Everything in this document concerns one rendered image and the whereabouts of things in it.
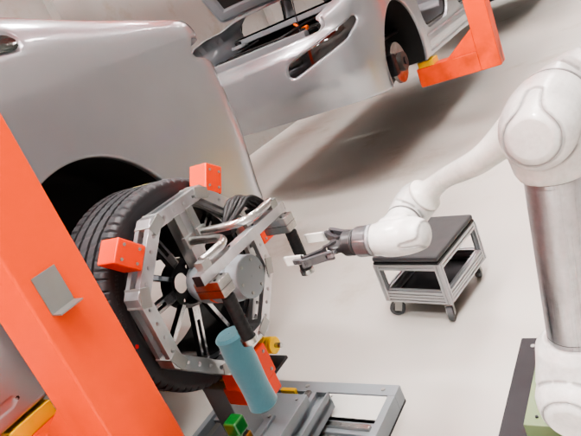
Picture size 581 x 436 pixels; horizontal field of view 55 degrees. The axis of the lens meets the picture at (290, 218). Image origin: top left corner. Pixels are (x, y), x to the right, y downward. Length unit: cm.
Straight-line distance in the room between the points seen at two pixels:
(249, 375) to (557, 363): 80
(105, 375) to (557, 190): 100
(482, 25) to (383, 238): 355
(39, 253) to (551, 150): 99
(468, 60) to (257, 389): 380
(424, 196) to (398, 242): 17
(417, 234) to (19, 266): 92
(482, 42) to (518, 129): 391
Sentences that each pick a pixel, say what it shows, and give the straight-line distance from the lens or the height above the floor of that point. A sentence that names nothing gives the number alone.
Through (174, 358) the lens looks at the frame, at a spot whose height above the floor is 76.
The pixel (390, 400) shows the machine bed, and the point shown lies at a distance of 221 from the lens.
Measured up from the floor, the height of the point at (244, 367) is 65.
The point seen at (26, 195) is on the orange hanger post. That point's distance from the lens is 128.
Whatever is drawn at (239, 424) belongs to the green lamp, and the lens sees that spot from 143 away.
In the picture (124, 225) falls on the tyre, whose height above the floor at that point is 112.
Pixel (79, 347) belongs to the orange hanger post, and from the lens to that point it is 131.
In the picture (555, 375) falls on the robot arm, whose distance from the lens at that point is 132.
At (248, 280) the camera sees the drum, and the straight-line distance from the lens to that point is 161.
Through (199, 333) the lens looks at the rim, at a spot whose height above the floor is 70.
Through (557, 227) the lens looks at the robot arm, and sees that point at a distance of 115.
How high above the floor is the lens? 144
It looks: 18 degrees down
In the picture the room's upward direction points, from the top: 23 degrees counter-clockwise
